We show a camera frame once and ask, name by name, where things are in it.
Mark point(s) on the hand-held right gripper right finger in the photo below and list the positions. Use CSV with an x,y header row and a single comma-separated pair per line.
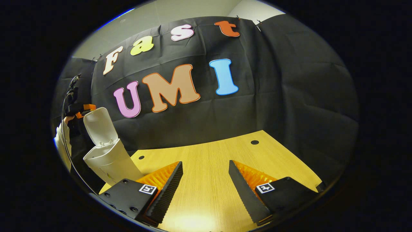
x,y
244,193

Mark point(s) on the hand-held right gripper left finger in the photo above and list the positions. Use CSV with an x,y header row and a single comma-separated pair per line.
x,y
167,190

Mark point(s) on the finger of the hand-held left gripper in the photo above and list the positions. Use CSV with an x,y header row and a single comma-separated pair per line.
x,y
88,108

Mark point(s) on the white desktop garbage bin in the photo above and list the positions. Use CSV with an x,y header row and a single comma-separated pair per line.
x,y
106,154

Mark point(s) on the wooden desktop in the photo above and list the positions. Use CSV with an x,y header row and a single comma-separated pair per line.
x,y
209,167

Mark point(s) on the black backdrop cloth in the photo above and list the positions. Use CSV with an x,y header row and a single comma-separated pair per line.
x,y
289,96

